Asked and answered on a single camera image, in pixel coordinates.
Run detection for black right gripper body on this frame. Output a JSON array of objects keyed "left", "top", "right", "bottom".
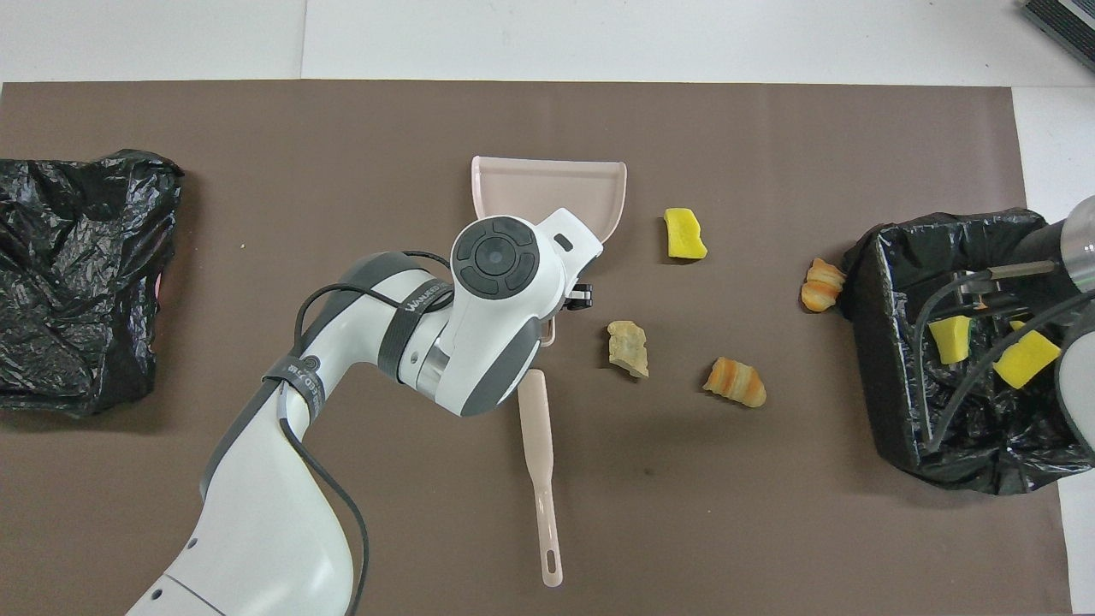
[{"left": 954, "top": 274, "right": 1079, "bottom": 323}]

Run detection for small yellow sponge wedge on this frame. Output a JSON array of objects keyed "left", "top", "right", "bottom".
[{"left": 928, "top": 315, "right": 974, "bottom": 366}]

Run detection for notched yellow sponge piece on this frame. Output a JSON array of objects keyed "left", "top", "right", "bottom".
[{"left": 992, "top": 329, "right": 1062, "bottom": 390}]

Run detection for pale foam chunk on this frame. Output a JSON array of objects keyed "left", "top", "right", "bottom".
[{"left": 607, "top": 320, "right": 650, "bottom": 379}]

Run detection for beige plastic dustpan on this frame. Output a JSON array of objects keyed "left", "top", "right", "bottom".
[{"left": 471, "top": 155, "right": 628, "bottom": 347}]

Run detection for beige brush black bristles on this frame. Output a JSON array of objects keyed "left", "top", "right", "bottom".
[{"left": 518, "top": 369, "right": 565, "bottom": 588}]

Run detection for striped orange toy croissant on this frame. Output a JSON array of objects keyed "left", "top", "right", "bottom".
[
  {"left": 703, "top": 357, "right": 767, "bottom": 409},
  {"left": 801, "top": 258, "right": 847, "bottom": 313}
]

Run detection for open bin black liner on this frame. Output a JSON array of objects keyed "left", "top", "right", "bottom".
[{"left": 838, "top": 208, "right": 1095, "bottom": 497}]

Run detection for rounded yellow sponge piece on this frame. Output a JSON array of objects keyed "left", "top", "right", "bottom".
[{"left": 664, "top": 207, "right": 709, "bottom": 261}]

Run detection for brown paper table mat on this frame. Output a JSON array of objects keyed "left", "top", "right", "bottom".
[{"left": 0, "top": 81, "right": 1074, "bottom": 616}]

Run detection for black ribbed device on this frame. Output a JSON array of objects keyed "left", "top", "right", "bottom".
[{"left": 1022, "top": 0, "right": 1095, "bottom": 74}]

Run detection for crumpled black plastic bag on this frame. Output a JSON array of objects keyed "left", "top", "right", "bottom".
[{"left": 0, "top": 150, "right": 185, "bottom": 418}]

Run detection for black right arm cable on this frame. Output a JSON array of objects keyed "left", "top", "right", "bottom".
[{"left": 915, "top": 261, "right": 1095, "bottom": 454}]

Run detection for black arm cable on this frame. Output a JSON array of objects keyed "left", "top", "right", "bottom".
[
  {"left": 274, "top": 250, "right": 454, "bottom": 616},
  {"left": 915, "top": 261, "right": 1095, "bottom": 454}
]

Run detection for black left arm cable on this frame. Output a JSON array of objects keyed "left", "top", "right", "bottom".
[{"left": 274, "top": 250, "right": 454, "bottom": 616}]

